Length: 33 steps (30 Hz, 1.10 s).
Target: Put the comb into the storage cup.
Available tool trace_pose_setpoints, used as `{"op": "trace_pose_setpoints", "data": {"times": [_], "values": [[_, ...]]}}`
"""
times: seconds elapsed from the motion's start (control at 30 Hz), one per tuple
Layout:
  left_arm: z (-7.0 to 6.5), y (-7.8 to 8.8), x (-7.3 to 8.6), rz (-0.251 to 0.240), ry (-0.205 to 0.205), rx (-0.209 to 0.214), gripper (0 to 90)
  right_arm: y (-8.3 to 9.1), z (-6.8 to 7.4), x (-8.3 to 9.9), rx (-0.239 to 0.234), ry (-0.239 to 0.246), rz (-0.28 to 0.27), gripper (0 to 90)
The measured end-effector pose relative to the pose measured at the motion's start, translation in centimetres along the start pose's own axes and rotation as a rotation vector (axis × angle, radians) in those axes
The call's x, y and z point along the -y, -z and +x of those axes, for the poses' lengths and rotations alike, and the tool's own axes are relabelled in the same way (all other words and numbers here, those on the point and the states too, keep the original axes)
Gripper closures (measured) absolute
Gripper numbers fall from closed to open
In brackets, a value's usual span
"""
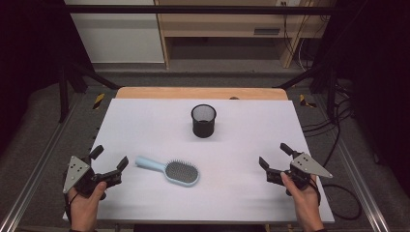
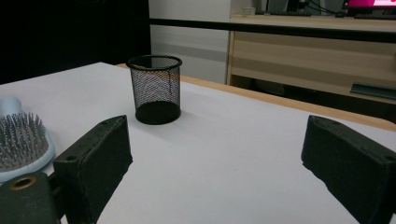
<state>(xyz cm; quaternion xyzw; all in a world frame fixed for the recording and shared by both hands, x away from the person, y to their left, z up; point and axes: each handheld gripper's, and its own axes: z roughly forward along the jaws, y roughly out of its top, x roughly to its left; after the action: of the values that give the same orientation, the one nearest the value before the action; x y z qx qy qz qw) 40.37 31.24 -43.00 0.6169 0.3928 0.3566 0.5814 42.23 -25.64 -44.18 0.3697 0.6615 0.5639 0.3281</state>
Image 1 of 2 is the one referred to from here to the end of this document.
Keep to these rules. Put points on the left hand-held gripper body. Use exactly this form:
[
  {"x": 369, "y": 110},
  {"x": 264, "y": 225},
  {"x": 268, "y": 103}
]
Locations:
[{"x": 75, "y": 172}]

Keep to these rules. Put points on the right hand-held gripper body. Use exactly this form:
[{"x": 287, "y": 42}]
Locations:
[{"x": 308, "y": 165}]

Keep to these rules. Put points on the light blue hairbrush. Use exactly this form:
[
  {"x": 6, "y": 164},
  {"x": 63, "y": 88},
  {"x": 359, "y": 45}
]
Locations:
[{"x": 182, "y": 172}]

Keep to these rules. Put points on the black mesh pen holder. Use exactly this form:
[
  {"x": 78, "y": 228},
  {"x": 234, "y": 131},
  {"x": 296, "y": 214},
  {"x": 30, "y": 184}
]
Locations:
[{"x": 203, "y": 129}]

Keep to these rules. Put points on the person's left hand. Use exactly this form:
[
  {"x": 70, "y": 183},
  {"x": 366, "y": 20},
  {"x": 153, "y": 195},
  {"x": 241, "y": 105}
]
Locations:
[{"x": 84, "y": 208}]

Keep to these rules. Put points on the person's right hand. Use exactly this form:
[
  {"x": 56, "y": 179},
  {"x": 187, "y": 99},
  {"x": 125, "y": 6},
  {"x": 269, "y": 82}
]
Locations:
[{"x": 304, "y": 206}]

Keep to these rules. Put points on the white table sheet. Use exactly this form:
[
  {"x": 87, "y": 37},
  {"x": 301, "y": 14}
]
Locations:
[{"x": 225, "y": 161}]

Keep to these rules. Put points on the yellow black tape strip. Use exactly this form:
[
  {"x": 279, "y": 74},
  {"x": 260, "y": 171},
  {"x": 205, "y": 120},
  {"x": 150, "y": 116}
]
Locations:
[
  {"x": 305, "y": 101},
  {"x": 99, "y": 101}
]

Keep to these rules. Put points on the black metal stand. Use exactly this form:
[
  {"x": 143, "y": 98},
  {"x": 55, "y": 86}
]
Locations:
[
  {"x": 331, "y": 93},
  {"x": 63, "y": 96}
]

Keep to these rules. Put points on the wooden table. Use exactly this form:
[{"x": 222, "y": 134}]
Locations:
[{"x": 177, "y": 92}]

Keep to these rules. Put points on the white cabinet panel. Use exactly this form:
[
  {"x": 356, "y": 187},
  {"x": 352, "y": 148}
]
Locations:
[{"x": 119, "y": 35}]

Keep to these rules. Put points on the grey desk label plate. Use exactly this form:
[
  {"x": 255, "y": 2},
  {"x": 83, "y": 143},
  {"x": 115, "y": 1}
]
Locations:
[{"x": 267, "y": 31}]

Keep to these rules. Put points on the black curtain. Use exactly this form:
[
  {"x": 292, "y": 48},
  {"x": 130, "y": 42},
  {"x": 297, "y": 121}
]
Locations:
[
  {"x": 29, "y": 48},
  {"x": 380, "y": 64}
]

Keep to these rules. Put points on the light wooden desk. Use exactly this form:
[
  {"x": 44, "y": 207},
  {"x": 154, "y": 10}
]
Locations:
[{"x": 225, "y": 22}]

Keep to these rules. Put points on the aluminium floor rail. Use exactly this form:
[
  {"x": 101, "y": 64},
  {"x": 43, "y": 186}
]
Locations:
[
  {"x": 29, "y": 190},
  {"x": 364, "y": 196}
]

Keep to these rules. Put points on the black horizontal frame bar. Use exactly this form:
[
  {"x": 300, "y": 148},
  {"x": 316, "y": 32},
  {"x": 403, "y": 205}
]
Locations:
[{"x": 193, "y": 9}]

